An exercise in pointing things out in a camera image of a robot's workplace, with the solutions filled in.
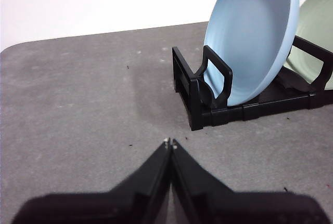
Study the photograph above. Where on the black plastic plate rack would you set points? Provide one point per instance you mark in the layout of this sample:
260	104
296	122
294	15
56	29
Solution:
221	118

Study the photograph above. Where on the green round plate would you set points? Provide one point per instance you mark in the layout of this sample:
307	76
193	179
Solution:
309	39

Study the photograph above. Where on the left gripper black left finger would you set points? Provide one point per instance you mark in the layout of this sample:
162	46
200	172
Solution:
125	203

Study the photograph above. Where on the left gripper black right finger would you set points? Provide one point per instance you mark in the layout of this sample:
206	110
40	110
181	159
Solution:
216	205

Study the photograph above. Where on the blue round plate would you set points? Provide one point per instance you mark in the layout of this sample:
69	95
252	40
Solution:
249	39

